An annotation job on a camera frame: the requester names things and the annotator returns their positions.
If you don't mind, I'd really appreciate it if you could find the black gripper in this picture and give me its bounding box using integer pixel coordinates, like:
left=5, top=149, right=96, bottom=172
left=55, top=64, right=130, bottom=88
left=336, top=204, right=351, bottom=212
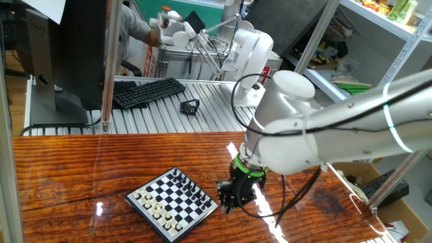
left=217, top=167, right=266, bottom=215

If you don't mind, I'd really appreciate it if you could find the black white magnetic chessboard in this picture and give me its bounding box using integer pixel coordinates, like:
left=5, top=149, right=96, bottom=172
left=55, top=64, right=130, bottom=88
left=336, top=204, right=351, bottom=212
left=124, top=166, right=220, bottom=243

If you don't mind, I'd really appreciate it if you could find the black folding phone stand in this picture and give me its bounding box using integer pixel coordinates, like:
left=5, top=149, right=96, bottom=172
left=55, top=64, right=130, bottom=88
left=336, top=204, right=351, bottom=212
left=179, top=98, right=200, bottom=117

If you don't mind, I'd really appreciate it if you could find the black computer keyboard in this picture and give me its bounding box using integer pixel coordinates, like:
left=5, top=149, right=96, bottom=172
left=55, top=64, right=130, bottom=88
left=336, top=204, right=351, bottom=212
left=112, top=77, right=187, bottom=111

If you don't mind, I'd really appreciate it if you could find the black electronic device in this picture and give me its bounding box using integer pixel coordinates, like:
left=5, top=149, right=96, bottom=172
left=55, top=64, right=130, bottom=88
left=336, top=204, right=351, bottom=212
left=360, top=168, right=410, bottom=209

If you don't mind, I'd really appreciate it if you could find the aluminium equipment case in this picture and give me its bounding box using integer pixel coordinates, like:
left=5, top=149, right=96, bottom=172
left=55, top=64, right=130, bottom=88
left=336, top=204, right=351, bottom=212
left=157, top=43, right=283, bottom=84

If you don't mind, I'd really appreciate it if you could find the white haptic teleoperation device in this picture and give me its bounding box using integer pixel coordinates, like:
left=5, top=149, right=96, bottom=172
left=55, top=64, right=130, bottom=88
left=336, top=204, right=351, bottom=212
left=148, top=9, right=275, bottom=108

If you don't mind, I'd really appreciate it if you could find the wood grain table mat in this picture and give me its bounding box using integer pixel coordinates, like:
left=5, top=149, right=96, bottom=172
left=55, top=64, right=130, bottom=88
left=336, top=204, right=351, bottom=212
left=12, top=130, right=400, bottom=243

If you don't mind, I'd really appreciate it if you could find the bright green cloth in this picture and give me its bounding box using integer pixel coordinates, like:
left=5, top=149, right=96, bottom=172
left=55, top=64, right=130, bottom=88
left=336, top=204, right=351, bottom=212
left=332, top=82, right=372, bottom=96

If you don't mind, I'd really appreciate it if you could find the white box red print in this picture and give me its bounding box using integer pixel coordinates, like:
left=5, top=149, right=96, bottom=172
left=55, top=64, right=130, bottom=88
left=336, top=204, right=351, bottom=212
left=142, top=43, right=155, bottom=78

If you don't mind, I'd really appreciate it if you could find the brown cardboard box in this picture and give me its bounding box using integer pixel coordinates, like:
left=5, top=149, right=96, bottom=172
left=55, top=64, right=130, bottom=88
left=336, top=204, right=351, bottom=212
left=332, top=161, right=432, bottom=243

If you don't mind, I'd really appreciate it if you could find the beige flat item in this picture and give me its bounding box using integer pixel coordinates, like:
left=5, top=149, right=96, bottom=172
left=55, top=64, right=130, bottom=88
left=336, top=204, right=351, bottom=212
left=329, top=74, right=372, bottom=88

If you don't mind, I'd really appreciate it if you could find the white red paper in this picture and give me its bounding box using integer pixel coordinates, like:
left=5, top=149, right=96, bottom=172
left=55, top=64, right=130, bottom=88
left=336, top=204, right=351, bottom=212
left=384, top=221, right=410, bottom=243

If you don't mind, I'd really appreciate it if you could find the black office chair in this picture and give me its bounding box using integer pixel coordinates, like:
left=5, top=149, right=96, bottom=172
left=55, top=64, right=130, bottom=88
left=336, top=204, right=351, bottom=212
left=120, top=59, right=144, bottom=78

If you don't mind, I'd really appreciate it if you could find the clear plastic bag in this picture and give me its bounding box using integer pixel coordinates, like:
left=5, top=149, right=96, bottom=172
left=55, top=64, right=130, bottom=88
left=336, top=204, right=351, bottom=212
left=335, top=55, right=361, bottom=76

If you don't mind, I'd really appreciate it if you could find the yellow black tool pile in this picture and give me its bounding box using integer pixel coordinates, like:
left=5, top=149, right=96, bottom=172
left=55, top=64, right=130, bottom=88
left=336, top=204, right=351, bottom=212
left=308, top=35, right=350, bottom=67

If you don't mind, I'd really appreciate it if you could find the dark grey board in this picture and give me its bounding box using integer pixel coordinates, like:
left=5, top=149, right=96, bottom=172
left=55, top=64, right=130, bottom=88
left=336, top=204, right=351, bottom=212
left=247, top=0, right=331, bottom=57

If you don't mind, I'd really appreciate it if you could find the grey robot column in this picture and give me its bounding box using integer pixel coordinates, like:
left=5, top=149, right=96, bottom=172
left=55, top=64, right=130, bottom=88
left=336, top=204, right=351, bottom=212
left=217, top=0, right=254, bottom=45

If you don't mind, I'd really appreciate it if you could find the person in grey shirt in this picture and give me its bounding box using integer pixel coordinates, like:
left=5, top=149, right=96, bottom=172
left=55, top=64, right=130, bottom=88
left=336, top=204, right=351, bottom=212
left=106, top=3, right=163, bottom=77

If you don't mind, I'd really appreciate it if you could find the black Dell monitor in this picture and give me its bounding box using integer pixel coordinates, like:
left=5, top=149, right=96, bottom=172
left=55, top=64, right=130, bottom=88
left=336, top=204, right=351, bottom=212
left=15, top=0, right=108, bottom=128

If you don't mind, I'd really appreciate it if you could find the colourful toy pile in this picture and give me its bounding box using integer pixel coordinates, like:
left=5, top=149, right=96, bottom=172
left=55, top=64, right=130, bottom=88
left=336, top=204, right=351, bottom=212
left=360, top=0, right=389, bottom=15

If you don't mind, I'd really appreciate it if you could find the white paper sheet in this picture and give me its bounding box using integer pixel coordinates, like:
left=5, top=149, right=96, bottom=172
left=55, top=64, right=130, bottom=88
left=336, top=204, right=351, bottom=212
left=20, top=0, right=67, bottom=25

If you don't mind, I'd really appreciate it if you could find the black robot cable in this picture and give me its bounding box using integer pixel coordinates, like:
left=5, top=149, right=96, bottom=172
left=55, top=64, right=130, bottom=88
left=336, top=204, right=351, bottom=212
left=231, top=73, right=432, bottom=227

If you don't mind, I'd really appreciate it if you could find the black monitor cable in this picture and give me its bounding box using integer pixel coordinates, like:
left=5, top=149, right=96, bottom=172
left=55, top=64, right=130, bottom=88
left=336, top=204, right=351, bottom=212
left=20, top=116, right=103, bottom=136

